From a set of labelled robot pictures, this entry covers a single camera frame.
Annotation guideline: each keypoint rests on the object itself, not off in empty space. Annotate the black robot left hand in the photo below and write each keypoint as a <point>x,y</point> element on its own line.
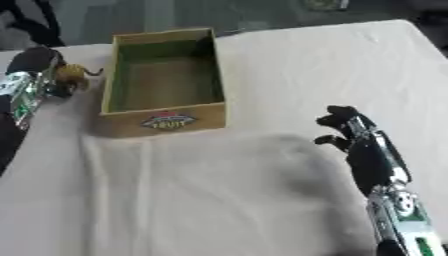
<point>32,60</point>

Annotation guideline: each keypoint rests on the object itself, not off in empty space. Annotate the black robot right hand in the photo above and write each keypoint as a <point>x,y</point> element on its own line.
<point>366,156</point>

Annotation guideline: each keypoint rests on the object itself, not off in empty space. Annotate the yellow-brown soft toy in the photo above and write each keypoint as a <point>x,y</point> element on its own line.
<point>74,75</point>

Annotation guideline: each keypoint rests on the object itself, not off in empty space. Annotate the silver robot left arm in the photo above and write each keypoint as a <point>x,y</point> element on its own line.
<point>20,96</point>

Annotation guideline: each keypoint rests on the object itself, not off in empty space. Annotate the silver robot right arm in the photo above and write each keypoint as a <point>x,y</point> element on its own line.
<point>405,223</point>

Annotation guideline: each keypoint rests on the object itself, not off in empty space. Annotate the tan cardboard box green inside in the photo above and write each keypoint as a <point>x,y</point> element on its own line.
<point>166,81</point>

